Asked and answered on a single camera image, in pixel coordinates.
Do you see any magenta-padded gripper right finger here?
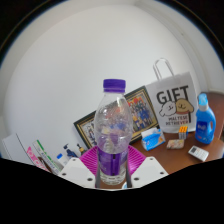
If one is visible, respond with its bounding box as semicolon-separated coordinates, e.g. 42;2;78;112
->
125;145;169;189

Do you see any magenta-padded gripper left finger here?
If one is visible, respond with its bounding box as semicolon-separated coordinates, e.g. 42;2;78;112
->
57;145;99;188

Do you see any clear purple-capped water bottle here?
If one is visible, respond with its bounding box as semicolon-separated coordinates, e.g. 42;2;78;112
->
93;78;134;187

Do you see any white blue-capped bottle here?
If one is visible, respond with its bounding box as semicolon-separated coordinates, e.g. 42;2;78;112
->
55;152;70;167

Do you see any blue tissue pack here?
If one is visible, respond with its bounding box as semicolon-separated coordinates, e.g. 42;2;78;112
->
140;128;166;152

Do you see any tall white green box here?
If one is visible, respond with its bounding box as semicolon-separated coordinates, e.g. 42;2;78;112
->
32;139;64;174

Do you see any small patterned pouch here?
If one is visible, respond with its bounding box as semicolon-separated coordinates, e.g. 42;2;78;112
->
166;138;185;150

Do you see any tall pink box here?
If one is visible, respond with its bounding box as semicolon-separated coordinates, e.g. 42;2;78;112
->
26;146;51;173

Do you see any colourful puzzle cube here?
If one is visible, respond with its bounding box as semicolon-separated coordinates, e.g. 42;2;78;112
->
178;125;189;140

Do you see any white remote control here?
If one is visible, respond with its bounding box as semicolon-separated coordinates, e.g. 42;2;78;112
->
187;145;210;163

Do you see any framed group photo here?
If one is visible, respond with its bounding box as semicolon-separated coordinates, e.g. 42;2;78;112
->
73;85;160;150

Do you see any white door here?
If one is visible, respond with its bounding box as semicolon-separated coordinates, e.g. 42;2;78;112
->
1;133;34;165

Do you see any white paper gift bag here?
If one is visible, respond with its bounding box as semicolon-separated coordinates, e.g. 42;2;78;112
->
145;57;198;134

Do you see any blue detergent bottle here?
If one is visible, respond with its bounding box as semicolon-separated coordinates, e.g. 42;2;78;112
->
194;92;217;145

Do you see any brown wooden side table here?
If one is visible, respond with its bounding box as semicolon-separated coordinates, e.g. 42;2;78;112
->
206;91;224;141

